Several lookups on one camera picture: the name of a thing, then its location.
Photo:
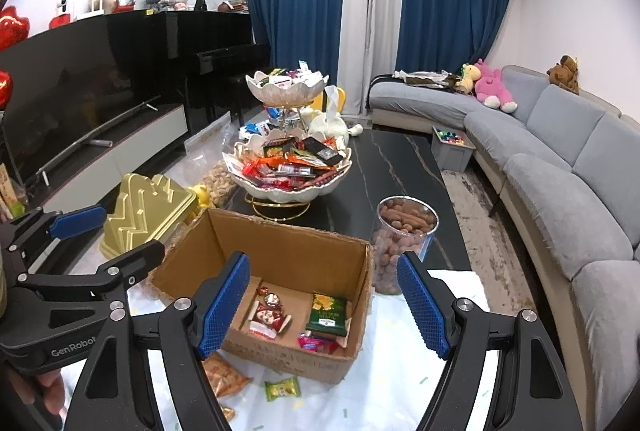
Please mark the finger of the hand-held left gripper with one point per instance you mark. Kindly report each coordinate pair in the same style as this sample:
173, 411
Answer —
135, 261
80, 221

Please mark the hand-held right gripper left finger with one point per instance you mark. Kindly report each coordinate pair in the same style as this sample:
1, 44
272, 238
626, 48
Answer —
225, 306

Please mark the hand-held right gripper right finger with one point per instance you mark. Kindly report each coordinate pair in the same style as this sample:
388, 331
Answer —
425, 311

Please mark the cardboard box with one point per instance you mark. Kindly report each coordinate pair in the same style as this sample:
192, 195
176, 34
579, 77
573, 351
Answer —
300, 256

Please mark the dark green snack packet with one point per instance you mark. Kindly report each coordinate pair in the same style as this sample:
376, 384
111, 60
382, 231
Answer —
325, 316

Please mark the person's left hand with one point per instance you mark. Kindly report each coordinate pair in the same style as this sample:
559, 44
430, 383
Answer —
50, 391

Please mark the red patterned candy packet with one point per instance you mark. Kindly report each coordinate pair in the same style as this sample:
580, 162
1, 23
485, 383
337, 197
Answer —
270, 313

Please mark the gold lidded candy container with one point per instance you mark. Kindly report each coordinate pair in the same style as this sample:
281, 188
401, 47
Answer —
145, 206

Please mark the light blue tablecloth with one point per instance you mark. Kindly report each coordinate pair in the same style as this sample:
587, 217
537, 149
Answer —
380, 361

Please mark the orange cracker packet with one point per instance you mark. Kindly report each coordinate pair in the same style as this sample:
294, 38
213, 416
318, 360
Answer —
225, 376

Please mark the green yellow paper bag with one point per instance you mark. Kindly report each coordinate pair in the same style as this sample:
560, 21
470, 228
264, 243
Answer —
10, 193

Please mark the grey remote control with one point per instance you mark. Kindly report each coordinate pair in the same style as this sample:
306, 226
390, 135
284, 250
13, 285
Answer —
100, 143

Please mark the clear jar of nuts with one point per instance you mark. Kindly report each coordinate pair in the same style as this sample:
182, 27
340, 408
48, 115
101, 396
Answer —
390, 231

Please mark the yellow bear figure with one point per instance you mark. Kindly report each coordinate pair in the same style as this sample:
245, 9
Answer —
200, 193

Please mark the small green snack packet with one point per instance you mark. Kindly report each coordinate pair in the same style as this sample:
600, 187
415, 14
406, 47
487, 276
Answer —
282, 388

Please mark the grey television cabinet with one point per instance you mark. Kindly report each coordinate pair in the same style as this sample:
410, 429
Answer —
140, 136

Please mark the small gold wrapped candy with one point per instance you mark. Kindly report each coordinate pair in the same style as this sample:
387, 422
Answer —
228, 413

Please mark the patterned rug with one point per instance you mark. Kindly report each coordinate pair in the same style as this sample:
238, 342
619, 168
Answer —
480, 211

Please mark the bag of peanuts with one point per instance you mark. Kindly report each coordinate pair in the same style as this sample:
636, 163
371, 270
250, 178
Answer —
220, 183

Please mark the white two-tier snack stand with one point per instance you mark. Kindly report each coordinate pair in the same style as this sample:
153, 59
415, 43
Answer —
290, 193

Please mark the black television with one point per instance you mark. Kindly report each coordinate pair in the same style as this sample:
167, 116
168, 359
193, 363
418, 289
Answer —
75, 86

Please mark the clear plastic bag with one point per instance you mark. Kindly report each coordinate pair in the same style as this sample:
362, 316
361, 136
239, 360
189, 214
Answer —
210, 136

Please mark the red heart balloon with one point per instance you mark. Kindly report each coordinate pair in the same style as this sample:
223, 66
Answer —
12, 28
5, 91

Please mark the pile of assorted snack packets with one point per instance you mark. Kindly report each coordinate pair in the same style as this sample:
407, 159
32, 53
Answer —
290, 166

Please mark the grey storage bin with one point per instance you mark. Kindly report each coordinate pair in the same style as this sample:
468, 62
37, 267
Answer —
452, 156

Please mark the grey sofa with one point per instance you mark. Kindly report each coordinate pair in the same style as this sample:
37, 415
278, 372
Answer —
550, 191

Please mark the blue wrapped snack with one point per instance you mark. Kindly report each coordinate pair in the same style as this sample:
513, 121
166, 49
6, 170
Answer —
274, 112

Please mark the red box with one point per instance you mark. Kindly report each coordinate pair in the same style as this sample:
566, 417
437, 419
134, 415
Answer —
60, 21

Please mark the white plush tissue holder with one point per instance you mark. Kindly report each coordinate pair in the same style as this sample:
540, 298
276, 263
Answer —
327, 126

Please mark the white robot toy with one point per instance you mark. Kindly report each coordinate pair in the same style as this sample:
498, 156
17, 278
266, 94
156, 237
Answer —
63, 6

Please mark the yellow chair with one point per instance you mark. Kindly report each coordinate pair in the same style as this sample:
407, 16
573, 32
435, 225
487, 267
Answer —
318, 102

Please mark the black piano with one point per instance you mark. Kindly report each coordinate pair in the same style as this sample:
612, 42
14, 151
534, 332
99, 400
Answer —
210, 36

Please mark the clothes heap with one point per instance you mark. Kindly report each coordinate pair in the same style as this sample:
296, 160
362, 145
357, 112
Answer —
425, 78

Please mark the pink plush toy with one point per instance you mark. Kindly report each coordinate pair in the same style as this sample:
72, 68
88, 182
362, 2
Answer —
492, 83

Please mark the yellow plush toy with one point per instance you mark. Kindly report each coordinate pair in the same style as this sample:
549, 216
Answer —
467, 76

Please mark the heap of small wrapped sweets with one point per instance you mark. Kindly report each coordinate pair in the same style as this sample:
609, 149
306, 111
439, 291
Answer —
290, 76

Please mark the pink doll plush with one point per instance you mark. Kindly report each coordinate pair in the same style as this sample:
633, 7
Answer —
180, 1

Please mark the black metronome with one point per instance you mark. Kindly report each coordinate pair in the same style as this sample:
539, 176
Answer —
200, 2

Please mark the stack of books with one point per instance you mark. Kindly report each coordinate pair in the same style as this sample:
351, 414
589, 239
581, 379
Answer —
235, 6

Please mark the brown plush toy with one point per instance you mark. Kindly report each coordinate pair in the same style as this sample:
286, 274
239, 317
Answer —
565, 73

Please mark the white sheer curtain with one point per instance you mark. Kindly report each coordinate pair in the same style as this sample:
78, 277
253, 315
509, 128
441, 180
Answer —
370, 11

